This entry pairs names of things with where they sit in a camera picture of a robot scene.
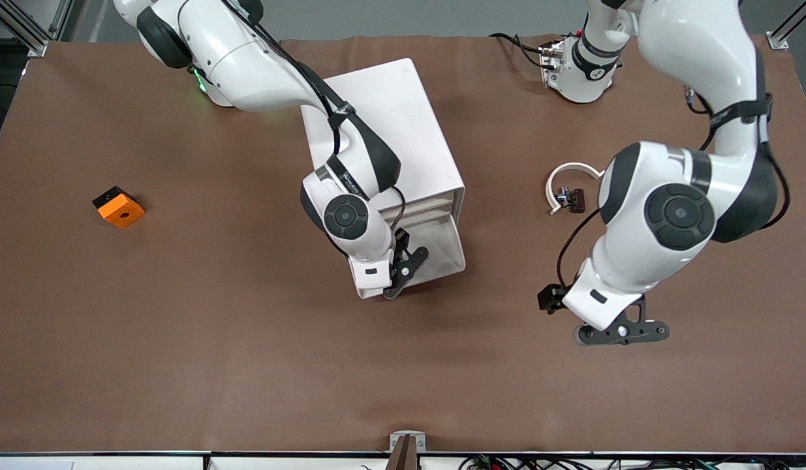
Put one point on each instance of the white plastic drawer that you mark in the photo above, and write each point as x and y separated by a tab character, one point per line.
440	214
443	277
435	205

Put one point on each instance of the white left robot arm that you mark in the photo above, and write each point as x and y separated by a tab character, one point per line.
703	52

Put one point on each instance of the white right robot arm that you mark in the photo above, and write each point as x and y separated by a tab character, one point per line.
246	59

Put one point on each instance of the white drawer cabinet housing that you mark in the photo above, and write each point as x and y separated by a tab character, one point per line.
416	117

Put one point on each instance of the dark brown small component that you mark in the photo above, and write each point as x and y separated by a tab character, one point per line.
576	200

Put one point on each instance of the white curved plastic piece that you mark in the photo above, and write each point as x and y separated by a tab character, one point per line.
550	188

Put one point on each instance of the brown table mat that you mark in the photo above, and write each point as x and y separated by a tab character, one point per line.
181	365

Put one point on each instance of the grey metal bracket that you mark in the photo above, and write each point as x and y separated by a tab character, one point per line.
397	440

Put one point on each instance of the brown camera post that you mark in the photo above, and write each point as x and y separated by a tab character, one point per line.
404	457

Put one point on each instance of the orange black button enclosure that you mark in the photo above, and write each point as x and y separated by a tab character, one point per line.
123	212

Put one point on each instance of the white table edge rail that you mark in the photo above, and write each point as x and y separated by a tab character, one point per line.
115	462

